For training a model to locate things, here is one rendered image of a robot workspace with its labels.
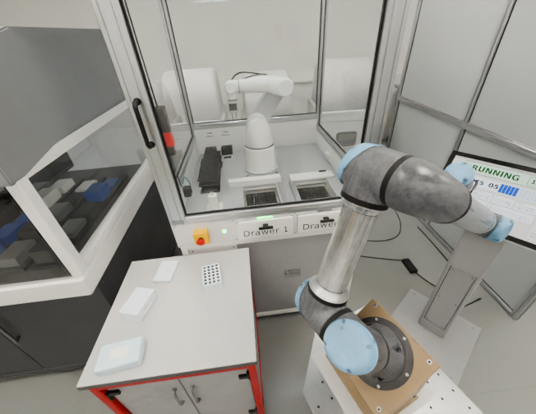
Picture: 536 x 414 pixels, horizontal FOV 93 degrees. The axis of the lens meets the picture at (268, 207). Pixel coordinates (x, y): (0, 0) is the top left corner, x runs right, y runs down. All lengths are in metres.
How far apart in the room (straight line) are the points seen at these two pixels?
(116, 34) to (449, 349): 2.28
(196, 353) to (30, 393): 1.44
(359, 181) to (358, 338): 0.37
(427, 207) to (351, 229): 0.17
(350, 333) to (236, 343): 0.51
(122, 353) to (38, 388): 1.26
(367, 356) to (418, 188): 0.39
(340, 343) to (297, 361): 1.17
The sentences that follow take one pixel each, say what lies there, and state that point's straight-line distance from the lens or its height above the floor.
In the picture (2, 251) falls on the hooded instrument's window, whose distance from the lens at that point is 1.39.
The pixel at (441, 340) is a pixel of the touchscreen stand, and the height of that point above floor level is 0.04.
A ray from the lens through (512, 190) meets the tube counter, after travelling 1.47.
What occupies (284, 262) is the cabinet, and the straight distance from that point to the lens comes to 1.56.
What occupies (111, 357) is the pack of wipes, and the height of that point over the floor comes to 0.81.
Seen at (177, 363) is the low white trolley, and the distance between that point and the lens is 1.11.
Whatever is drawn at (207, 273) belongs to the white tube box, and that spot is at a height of 0.80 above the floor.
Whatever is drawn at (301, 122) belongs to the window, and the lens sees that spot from 1.12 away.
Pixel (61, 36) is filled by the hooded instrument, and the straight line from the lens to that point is 1.60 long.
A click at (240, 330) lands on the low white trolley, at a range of 1.11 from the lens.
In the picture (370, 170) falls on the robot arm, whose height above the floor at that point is 1.46.
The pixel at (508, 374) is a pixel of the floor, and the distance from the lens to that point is 2.25.
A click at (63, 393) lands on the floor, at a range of 2.25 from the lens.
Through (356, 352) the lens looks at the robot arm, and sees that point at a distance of 0.71.
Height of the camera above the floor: 1.72
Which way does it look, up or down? 35 degrees down
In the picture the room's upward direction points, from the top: 4 degrees counter-clockwise
